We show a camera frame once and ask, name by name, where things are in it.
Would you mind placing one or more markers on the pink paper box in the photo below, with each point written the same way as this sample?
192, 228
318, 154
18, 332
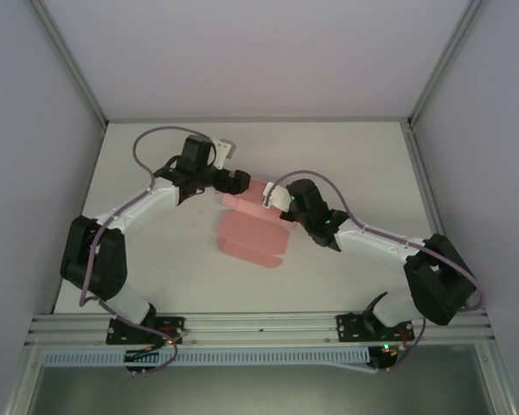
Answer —
251, 233

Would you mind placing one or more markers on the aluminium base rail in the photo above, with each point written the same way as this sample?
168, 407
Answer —
259, 324

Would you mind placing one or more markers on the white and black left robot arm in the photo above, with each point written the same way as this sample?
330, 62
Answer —
142, 207

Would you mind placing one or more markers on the aluminium frame leg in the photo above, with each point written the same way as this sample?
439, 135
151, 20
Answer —
19, 380
499, 380

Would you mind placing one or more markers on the aluminium frame post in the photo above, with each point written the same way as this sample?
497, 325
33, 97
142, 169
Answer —
441, 65
74, 65

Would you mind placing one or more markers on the grey metal panel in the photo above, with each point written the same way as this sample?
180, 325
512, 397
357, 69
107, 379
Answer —
259, 393

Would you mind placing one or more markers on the grey back frame strip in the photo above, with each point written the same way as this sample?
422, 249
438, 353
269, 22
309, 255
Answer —
259, 119

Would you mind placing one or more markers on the aluminium side rail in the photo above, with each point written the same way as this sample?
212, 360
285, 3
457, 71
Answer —
431, 194

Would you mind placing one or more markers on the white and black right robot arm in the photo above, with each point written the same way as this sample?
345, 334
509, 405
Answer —
372, 242

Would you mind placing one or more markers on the black controller board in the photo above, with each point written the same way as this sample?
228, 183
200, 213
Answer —
382, 352

